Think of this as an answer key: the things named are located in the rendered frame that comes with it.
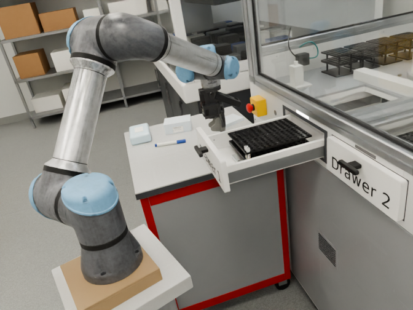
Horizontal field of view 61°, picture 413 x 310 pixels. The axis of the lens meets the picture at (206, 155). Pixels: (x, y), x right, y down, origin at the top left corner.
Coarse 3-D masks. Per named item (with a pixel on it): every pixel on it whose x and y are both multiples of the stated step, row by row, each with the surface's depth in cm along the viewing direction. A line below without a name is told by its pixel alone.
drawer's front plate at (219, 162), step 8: (200, 128) 123; (200, 136) 119; (200, 144) 123; (208, 144) 111; (208, 152) 113; (216, 152) 105; (216, 160) 104; (224, 160) 100; (216, 168) 107; (224, 168) 101; (216, 176) 110; (224, 176) 102; (224, 184) 103; (224, 192) 105
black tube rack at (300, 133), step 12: (288, 120) 124; (240, 132) 122; (252, 132) 120; (264, 132) 118; (276, 132) 117; (288, 132) 117; (300, 132) 114; (252, 144) 112; (264, 144) 111; (276, 144) 110; (288, 144) 115; (300, 144) 113; (252, 156) 112
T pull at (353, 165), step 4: (340, 160) 93; (340, 164) 93; (344, 164) 91; (348, 164) 90; (352, 164) 90; (356, 164) 90; (360, 164) 90; (344, 168) 91; (348, 168) 89; (352, 168) 89; (356, 168) 90; (360, 168) 90; (352, 172) 88; (356, 172) 87
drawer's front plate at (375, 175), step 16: (336, 144) 99; (352, 160) 93; (368, 160) 88; (368, 176) 88; (384, 176) 82; (368, 192) 90; (384, 192) 84; (400, 192) 79; (384, 208) 86; (400, 208) 81
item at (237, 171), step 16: (240, 128) 126; (304, 128) 122; (224, 144) 127; (304, 144) 108; (320, 144) 109; (240, 160) 117; (256, 160) 105; (272, 160) 106; (288, 160) 108; (304, 160) 109; (240, 176) 105; (256, 176) 107
